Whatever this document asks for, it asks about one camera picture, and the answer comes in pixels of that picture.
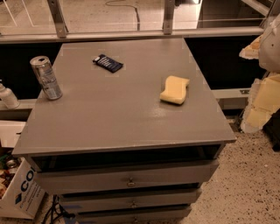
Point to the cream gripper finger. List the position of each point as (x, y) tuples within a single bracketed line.
[(263, 102), (251, 51)]

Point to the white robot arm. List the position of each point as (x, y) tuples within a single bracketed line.
[(269, 51)]

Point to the yellow sponge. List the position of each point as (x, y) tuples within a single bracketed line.
[(174, 90)]

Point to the grey drawer cabinet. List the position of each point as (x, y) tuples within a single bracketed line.
[(109, 120)]

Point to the bottom grey drawer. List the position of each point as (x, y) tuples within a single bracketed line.
[(134, 216)]

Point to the grey drawer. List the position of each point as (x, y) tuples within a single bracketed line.
[(134, 216), (120, 178), (131, 200)]

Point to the silver drink can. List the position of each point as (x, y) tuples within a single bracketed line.
[(43, 70)]

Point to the top grey drawer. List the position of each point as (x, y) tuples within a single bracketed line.
[(120, 178)]

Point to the middle grey drawer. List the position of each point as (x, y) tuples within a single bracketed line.
[(131, 200)]

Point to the white plastic bottle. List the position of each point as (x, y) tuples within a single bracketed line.
[(8, 98)]

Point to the white cardboard box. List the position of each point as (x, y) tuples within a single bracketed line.
[(23, 196)]

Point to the metal window frame rail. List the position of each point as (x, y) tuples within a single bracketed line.
[(31, 21)]

